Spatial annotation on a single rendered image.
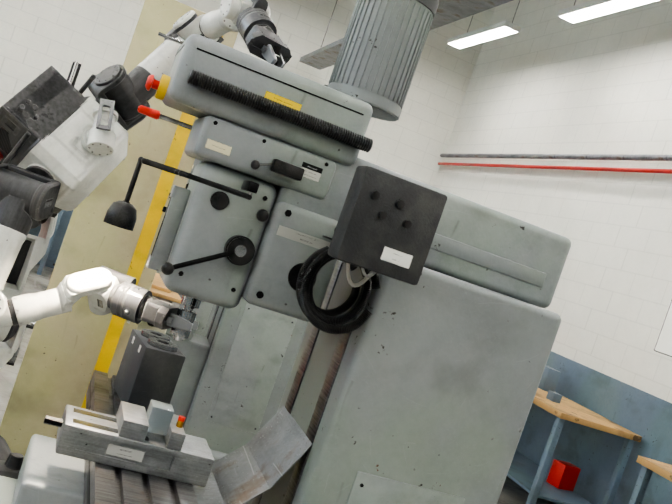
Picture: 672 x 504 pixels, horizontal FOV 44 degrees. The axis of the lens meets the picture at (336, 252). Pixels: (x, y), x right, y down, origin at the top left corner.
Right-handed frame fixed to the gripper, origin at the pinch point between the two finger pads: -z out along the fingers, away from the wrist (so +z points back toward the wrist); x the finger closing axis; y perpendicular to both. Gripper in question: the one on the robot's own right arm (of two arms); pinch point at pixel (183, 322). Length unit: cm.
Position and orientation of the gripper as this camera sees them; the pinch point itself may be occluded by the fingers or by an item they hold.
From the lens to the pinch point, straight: 210.0
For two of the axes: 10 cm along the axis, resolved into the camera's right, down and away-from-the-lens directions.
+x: 1.3, 0.3, 9.9
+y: -3.4, 9.4, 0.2
